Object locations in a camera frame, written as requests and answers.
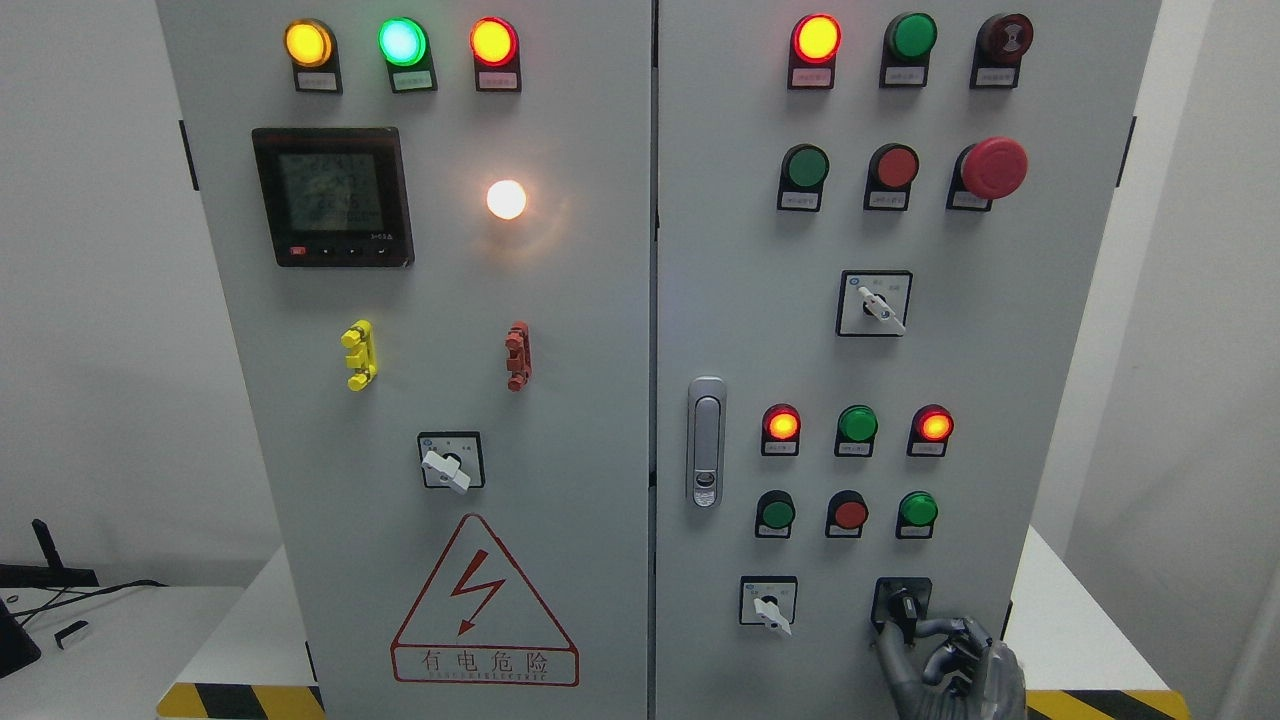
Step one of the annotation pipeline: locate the black object at left edge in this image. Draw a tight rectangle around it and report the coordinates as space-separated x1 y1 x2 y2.
0 600 42 678

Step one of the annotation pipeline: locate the yellow terminal block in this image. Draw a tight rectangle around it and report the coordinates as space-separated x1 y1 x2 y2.
340 319 378 392

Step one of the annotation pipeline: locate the white selector switch lower right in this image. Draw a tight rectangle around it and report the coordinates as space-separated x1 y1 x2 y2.
739 575 797 638

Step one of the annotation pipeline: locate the red-orange indicator light left door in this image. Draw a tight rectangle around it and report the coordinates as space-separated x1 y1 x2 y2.
468 15 522 94

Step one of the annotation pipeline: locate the red terminal block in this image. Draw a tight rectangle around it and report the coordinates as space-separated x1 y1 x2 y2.
504 322 532 392

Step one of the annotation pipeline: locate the red push button second row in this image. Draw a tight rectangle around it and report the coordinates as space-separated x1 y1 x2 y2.
863 143 920 211

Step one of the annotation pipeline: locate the black digital power meter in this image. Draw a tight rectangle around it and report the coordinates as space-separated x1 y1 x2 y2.
251 127 415 266

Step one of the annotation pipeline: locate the dark red buzzer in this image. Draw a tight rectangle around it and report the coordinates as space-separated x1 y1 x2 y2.
970 13 1034 88

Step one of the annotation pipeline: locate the green button top row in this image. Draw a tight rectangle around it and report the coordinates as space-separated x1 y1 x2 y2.
879 12 938 88

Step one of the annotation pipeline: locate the yellow indicator light top left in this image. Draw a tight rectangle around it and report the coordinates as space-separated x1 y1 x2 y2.
283 18 343 94

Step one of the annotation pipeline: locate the green push button bottom left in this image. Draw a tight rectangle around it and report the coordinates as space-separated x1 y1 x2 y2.
754 489 796 539

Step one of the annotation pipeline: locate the red push button bottom middle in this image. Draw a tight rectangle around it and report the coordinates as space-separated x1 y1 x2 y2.
826 489 869 538

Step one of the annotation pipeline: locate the red indicator lower right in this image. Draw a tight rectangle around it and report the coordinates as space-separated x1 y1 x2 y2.
906 404 955 457

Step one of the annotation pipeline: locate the black cable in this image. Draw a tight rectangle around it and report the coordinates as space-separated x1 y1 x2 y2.
3 579 169 630

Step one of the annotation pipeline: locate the black device with antenna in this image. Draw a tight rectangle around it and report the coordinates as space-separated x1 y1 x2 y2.
0 519 100 588

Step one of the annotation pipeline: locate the white selector switch left door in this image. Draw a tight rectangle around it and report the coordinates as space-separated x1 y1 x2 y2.
417 430 486 495

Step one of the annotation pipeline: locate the small white black adapter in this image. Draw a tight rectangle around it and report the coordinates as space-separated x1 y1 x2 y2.
52 619 90 651

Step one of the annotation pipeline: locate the red lit indicator lower left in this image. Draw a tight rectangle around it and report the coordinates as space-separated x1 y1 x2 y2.
760 404 803 456

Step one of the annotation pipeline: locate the black rotary knob switch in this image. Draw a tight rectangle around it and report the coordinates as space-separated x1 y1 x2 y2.
870 577 933 644

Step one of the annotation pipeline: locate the white selector switch upper right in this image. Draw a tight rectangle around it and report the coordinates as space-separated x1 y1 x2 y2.
836 270 913 337

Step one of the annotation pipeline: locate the green push button second row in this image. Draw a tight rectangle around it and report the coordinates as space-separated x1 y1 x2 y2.
776 143 829 213

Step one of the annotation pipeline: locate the grey electrical control cabinet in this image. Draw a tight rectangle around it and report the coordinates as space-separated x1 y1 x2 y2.
157 1 1161 719

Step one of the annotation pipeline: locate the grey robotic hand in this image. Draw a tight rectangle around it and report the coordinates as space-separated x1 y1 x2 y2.
876 618 1028 719

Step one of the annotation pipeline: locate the green lit indicator light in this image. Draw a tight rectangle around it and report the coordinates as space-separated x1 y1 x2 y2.
378 15 438 94

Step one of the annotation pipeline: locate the red electric hazard sticker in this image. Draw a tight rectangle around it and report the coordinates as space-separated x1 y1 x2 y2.
390 512 579 687

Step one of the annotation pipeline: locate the red indicator light right door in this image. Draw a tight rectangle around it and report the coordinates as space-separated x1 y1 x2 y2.
787 13 844 90

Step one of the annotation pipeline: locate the white selector switch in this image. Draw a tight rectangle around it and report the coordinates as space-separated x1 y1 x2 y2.
836 270 913 337
739 575 797 638

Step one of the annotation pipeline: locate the green push button bottom right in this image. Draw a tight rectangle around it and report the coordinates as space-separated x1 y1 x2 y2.
895 489 940 539

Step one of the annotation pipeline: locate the green indicator lower middle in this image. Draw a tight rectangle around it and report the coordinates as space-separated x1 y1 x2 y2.
833 404 879 457

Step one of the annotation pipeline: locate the silver door latch handle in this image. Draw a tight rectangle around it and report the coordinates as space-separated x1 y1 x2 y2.
686 375 727 509

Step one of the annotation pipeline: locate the green push button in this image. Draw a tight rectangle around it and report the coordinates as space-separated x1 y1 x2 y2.
895 489 940 539
754 489 796 539

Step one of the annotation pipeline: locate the white glowing lamp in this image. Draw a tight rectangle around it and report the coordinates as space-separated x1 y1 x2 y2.
485 179 529 222

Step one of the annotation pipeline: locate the white platform with hazard stripes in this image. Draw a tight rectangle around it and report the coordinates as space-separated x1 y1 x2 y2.
156 530 1190 719

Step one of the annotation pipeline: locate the red emergency stop mushroom button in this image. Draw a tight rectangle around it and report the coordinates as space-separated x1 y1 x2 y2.
946 136 1029 211

